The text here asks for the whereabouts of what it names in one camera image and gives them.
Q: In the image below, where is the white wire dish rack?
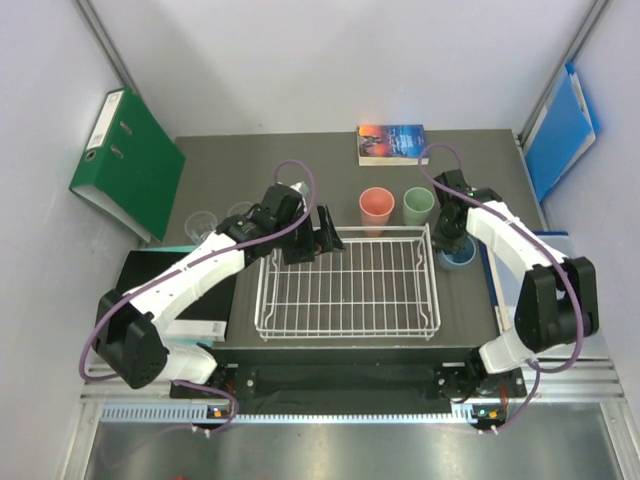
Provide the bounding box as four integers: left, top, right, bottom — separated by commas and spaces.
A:
254, 226, 441, 341

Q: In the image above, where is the clear glass front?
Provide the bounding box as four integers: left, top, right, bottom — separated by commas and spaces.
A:
184, 211, 218, 245

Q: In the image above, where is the blue plastic cup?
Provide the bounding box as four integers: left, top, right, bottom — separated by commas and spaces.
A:
437, 237, 477, 271

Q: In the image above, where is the clear glass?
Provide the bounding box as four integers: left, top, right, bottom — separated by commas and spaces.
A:
184, 211, 218, 245
227, 201, 254, 221

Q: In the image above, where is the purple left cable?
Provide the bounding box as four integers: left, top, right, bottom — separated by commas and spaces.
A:
77, 159, 319, 385

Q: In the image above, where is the green plastic cup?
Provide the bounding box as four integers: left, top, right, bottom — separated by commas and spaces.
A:
402, 187, 435, 226

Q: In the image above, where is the white cable duct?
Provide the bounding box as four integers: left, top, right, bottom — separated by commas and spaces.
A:
100, 403, 499, 424

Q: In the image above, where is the blue folder on wall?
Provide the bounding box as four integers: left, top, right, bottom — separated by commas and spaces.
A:
524, 62, 600, 201

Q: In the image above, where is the green ring binder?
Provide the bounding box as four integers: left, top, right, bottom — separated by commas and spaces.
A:
69, 88, 185, 243

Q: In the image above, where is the pink plastic cup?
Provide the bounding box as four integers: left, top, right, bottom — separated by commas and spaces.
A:
359, 187, 395, 237

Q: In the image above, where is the black base bar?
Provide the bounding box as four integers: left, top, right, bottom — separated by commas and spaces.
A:
169, 344, 526, 404

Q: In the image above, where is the paperback book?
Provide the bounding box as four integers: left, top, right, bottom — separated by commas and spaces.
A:
356, 124, 427, 167

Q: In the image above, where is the teal notebook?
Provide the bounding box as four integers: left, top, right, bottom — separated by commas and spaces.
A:
139, 242, 216, 351

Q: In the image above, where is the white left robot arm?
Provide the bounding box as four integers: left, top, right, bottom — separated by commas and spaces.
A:
90, 183, 344, 397

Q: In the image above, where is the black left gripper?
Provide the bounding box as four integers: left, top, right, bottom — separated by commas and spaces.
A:
274, 204, 345, 265

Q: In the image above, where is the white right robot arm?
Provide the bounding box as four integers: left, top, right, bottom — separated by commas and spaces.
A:
432, 169, 599, 396

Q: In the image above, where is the black book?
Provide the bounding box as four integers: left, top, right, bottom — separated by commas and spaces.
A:
106, 249, 239, 344

